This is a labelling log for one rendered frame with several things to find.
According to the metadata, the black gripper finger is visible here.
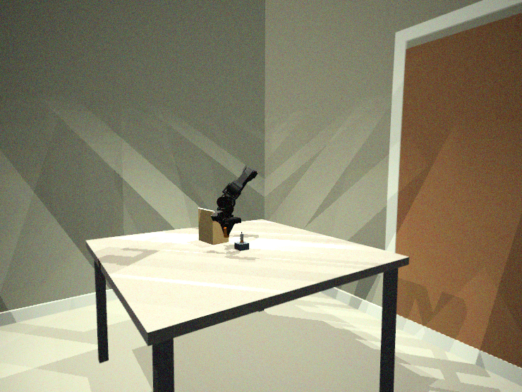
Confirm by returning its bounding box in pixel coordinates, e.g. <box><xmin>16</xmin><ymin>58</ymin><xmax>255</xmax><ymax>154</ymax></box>
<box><xmin>225</xmin><ymin>223</ymin><xmax>234</xmax><ymax>235</ymax></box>
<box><xmin>218</xmin><ymin>220</ymin><xmax>227</xmax><ymax>232</ymax></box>

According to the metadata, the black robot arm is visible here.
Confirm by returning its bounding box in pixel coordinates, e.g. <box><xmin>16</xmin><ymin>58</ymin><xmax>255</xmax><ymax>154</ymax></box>
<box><xmin>211</xmin><ymin>165</ymin><xmax>257</xmax><ymax>221</ymax></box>

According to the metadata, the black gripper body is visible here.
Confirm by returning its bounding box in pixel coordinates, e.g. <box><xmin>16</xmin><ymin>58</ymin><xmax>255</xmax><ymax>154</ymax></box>
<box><xmin>219</xmin><ymin>205</ymin><xmax>241</xmax><ymax>224</ymax></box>

